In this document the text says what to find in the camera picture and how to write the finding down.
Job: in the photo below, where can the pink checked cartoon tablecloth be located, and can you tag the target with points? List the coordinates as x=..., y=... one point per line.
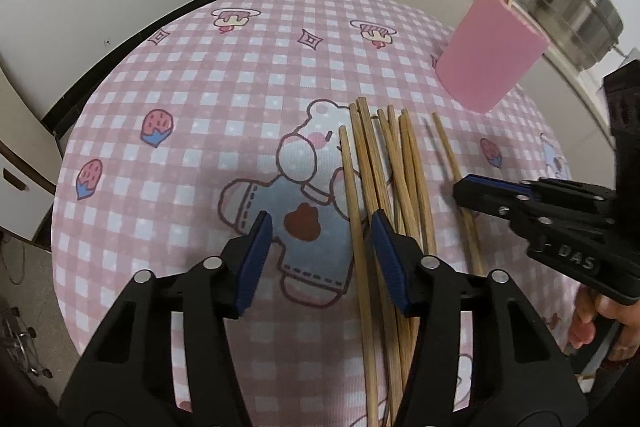
x=200, y=82

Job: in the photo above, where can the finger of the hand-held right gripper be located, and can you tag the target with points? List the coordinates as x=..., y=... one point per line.
x=575, y=196
x=485, y=197

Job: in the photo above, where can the pink chopstick holder cup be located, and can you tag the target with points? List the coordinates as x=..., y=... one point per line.
x=487, y=52

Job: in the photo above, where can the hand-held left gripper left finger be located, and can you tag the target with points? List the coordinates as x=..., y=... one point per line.
x=255, y=257

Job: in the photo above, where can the person's right hand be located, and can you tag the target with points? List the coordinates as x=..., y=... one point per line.
x=582, y=314

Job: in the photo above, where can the stainless steel steamer pot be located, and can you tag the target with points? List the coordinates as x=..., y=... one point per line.
x=575, y=12

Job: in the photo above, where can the white side cabinet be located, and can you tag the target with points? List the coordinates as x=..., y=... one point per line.
x=20, y=147

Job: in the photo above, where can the bundle of wooden chopsticks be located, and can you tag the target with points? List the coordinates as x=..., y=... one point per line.
x=369, y=157

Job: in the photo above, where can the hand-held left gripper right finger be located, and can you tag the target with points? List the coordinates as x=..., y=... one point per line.
x=387, y=252

